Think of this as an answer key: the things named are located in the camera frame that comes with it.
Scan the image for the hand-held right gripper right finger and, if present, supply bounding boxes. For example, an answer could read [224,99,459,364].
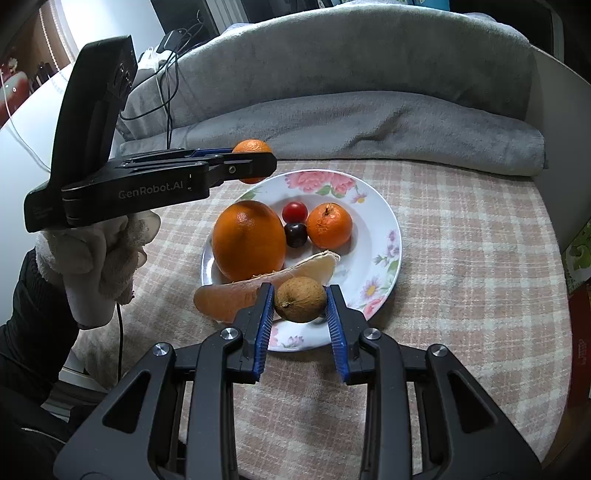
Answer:
[325,284,541,480]

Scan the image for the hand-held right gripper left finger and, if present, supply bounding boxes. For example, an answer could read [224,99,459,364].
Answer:
[55,282,275,480]

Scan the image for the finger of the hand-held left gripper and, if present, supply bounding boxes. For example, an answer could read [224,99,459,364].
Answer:
[203,151,278,189]
[185,147,237,160]

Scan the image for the small tangerine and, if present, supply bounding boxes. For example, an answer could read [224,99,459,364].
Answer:
[232,139,274,184]

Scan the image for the brown kiwi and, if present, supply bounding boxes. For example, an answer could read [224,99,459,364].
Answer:
[274,276,328,323]

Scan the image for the peeled pomelo segment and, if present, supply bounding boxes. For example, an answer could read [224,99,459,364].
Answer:
[193,250,341,323]

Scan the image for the red cherry tomato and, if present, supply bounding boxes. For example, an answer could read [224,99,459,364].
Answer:
[282,201,308,223]

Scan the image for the large orange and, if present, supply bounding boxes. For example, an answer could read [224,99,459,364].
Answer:
[212,200,287,283]

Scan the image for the white floral plate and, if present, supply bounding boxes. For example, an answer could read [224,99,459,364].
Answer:
[200,169,402,353]

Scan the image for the dark purple grape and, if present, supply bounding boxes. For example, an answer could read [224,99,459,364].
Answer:
[283,222,308,248]

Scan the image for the tangerine with stem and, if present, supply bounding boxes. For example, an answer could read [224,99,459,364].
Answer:
[307,202,353,248]

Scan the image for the person's left forearm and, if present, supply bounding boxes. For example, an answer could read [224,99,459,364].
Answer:
[0,249,83,416]

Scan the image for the person's left hand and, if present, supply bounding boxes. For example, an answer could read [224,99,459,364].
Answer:
[36,210,162,329]

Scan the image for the white device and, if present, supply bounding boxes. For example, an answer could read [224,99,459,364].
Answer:
[134,46,171,75]

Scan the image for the grey blanket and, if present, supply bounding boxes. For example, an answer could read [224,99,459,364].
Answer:
[117,9,546,178]

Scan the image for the pink plaid bed cover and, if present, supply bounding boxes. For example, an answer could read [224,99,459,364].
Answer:
[69,159,577,480]

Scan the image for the green box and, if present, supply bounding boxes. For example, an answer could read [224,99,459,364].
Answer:
[560,228,591,296]

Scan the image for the white cable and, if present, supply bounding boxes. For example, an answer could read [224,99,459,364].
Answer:
[0,83,52,172]

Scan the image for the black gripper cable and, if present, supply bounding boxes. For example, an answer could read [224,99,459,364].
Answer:
[115,302,126,386]

